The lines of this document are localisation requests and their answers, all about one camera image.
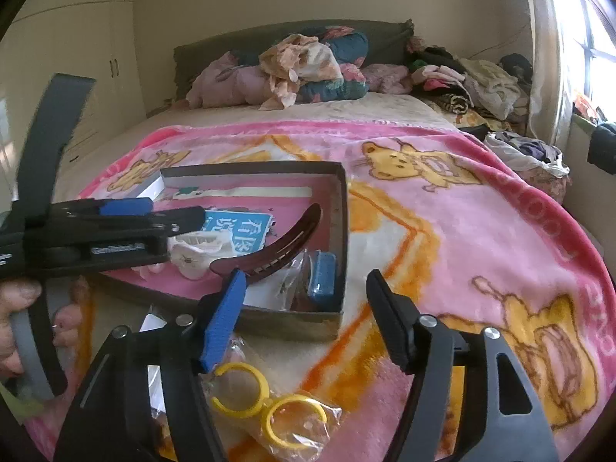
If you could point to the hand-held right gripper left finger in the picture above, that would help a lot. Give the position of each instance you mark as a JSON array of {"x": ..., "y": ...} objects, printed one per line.
[{"x": 224, "y": 317}]

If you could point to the bed with beige sheet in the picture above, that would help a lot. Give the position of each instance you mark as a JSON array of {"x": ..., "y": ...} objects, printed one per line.
[{"x": 120, "y": 134}]

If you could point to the cream curtain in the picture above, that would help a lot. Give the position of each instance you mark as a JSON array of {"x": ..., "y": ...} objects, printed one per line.
[{"x": 546, "y": 57}]

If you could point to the pink printed blanket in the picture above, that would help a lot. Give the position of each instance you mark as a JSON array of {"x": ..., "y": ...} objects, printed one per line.
[{"x": 433, "y": 231}]

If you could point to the dark floral pillow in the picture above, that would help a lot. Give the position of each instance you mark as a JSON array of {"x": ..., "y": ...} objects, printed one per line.
[{"x": 351, "y": 45}]

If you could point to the small blue box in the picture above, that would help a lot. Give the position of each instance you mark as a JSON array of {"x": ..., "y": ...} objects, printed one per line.
[{"x": 322, "y": 279}]

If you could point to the pile of clothes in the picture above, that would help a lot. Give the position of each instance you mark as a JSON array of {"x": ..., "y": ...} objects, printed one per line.
[{"x": 471, "y": 82}]

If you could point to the pink quilt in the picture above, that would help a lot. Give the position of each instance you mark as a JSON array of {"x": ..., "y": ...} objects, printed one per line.
[{"x": 226, "y": 82}]

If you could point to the brown hair clip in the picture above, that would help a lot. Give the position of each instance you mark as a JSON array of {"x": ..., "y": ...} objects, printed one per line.
[{"x": 288, "y": 245}]

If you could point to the person's left hand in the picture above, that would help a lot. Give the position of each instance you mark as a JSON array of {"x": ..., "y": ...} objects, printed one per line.
[{"x": 19, "y": 298}]

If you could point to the beige floral cloth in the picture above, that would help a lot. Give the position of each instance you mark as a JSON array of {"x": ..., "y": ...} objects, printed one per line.
[{"x": 308, "y": 62}]

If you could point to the cream hair claw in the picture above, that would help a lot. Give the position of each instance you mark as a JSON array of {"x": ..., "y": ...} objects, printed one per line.
[{"x": 197, "y": 255}]

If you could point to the yellow rings in plastic bag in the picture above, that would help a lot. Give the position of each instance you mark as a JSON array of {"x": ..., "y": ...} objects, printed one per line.
[{"x": 240, "y": 366}]

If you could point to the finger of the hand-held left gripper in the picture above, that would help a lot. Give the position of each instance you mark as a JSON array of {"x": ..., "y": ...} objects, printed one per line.
[
  {"x": 159, "y": 221},
  {"x": 125, "y": 207}
]

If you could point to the small white box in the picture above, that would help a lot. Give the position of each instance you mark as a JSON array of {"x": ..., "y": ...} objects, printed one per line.
[{"x": 150, "y": 187}]

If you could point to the white wardrobe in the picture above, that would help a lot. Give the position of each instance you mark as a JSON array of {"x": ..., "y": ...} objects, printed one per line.
[{"x": 72, "y": 33}]

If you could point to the window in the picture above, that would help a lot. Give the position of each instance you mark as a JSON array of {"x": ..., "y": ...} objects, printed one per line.
[{"x": 596, "y": 33}]

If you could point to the grey cardboard box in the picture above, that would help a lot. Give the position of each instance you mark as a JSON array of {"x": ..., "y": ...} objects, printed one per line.
[{"x": 288, "y": 327}]

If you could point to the pink pillow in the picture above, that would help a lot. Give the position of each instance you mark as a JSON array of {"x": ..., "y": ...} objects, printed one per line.
[{"x": 385, "y": 77}]

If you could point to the blue printed card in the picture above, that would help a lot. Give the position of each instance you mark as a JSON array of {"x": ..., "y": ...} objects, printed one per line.
[{"x": 255, "y": 236}]

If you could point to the laundry basket with clothes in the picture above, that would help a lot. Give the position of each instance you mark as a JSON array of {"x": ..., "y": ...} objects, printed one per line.
[{"x": 524, "y": 154}]

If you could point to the black jacket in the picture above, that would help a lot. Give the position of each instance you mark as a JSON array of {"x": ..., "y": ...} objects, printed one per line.
[{"x": 604, "y": 149}]

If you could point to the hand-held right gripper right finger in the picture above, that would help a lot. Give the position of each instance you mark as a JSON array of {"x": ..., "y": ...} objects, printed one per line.
[{"x": 392, "y": 322}]

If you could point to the orange cloth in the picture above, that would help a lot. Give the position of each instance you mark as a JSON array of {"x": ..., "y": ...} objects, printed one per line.
[{"x": 584, "y": 108}]

